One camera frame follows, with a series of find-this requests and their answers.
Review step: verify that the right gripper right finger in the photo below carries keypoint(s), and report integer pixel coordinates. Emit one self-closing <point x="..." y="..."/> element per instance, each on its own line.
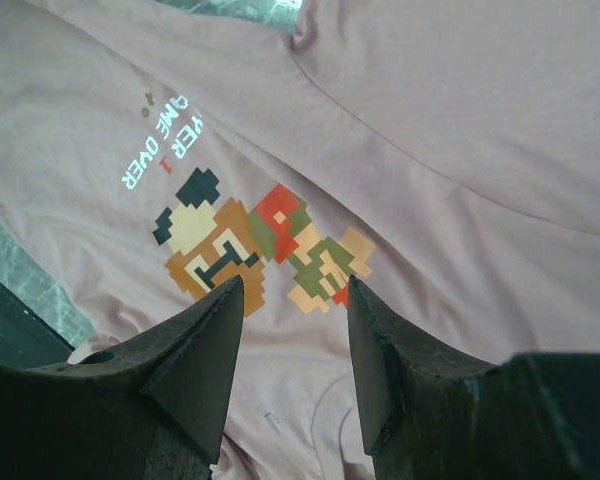
<point x="430" y="411"/>

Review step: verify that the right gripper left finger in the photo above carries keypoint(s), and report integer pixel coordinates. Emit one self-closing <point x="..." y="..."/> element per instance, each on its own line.
<point x="152" y="407"/>

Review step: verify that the pink printed t shirt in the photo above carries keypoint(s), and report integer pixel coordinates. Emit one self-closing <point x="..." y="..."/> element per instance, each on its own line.
<point x="445" y="152"/>

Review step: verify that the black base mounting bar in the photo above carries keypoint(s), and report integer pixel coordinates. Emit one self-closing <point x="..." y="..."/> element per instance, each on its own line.
<point x="26" y="341"/>

